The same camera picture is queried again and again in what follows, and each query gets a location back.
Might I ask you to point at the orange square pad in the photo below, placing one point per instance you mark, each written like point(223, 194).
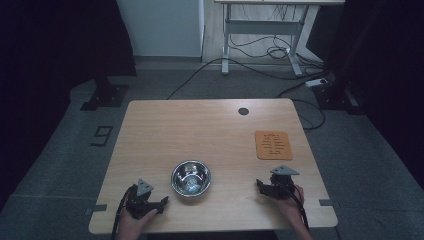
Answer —
point(273, 145)

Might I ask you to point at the white panel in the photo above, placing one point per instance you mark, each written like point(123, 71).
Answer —
point(160, 26)

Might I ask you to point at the grey tape strip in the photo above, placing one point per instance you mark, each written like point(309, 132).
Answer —
point(326, 202)
point(96, 209)

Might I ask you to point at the dark curtain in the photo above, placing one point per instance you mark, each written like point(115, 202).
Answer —
point(383, 66)
point(50, 50)

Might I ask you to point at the white desk frame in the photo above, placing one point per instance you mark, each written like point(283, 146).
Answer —
point(263, 27)

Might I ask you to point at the person's left hand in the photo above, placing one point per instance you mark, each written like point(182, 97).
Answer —
point(131, 225)

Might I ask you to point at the black round table grommet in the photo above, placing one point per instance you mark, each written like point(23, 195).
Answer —
point(243, 111)

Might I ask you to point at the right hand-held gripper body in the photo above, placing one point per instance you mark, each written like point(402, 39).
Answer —
point(282, 186)

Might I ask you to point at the black stand base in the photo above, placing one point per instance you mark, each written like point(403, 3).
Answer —
point(106, 95)
point(336, 100)

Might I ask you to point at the person's right hand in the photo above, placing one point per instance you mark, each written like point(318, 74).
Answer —
point(291, 206)

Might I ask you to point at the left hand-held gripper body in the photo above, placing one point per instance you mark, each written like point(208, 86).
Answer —
point(140, 203)

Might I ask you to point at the stainless steel bowl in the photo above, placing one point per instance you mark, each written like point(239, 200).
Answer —
point(191, 179)

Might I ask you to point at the white power strip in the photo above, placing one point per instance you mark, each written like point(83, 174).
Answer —
point(316, 82)

